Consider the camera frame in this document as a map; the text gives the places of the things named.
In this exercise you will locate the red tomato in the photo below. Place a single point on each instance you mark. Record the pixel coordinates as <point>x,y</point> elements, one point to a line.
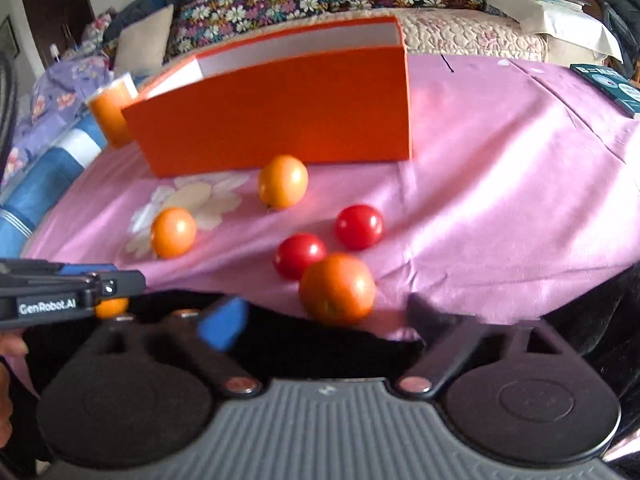
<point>297,255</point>
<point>359,226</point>

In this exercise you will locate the yellow-orange tomato left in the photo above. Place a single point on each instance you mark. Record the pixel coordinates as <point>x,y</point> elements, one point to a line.
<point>172,232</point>

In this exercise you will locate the person's black clothing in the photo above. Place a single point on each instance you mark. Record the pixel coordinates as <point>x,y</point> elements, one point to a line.
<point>310,345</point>

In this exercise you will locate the dark brown door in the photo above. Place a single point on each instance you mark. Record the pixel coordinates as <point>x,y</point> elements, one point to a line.
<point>50,10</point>

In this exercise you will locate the large orange-red tomato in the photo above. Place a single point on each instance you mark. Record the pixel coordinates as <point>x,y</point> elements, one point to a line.
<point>337,288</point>

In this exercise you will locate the pink flower-print tablecloth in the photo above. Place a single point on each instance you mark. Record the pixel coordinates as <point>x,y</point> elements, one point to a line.
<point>500,185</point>

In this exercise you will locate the orange speckled canister white lid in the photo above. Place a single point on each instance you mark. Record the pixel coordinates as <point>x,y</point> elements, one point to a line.
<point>112,115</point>

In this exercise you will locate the pink floral cloth bundle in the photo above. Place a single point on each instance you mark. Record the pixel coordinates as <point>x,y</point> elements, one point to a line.
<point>102,25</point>

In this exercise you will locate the black backpack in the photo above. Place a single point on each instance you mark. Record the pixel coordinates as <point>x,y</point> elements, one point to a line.
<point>615,10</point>

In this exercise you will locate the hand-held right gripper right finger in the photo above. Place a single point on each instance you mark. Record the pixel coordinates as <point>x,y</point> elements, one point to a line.
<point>427,317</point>

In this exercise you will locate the yellow-orange tomato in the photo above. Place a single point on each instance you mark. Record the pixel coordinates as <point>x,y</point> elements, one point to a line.
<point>172,232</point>
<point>282,182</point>

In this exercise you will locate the person's left hand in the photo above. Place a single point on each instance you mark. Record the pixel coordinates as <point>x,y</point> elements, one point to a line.
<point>12,345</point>

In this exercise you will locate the small orange tangerine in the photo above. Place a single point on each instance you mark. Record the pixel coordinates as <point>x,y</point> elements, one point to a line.
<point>111,308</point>

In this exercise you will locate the purple floral bedsheet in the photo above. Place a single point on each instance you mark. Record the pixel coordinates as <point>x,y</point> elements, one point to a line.
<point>55,90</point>

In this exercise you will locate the teal book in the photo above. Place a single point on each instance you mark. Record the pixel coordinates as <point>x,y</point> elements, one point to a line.
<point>612,87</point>

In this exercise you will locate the large orange cardboard box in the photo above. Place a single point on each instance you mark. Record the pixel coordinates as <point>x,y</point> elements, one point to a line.
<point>280,110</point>

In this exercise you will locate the beige quilted bedspread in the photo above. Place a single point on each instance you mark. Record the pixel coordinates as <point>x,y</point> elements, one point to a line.
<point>465,30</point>

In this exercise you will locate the white cloth sheet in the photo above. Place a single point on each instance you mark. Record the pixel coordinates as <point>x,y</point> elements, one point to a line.
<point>570,25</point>

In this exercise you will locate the beige pillow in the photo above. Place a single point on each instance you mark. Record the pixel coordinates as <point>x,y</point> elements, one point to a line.
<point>142,40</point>

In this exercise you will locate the yellow-orange tomato centre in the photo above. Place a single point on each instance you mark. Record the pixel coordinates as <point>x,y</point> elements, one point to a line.
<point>282,182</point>

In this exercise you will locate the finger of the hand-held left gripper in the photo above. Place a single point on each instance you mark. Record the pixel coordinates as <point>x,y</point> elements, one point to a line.
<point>85,269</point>
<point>125,282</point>

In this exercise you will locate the blue white striped blanket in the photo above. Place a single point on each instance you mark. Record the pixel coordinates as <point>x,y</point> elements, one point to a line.
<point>45,175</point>

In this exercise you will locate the small white bottle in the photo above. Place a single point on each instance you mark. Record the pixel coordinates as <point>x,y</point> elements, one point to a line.
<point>54,53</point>

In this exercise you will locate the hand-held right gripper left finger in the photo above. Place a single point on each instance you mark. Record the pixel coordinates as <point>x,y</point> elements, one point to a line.
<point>225,325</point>

